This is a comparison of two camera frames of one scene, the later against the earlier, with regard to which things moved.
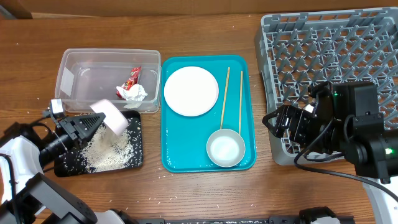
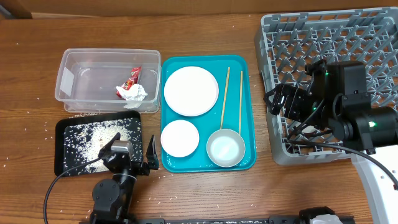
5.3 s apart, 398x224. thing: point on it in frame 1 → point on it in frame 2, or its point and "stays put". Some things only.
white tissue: (135, 93) stays put
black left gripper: (77, 123) → (143, 168)
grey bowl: (226, 148) stays put
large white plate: (191, 91) stays put
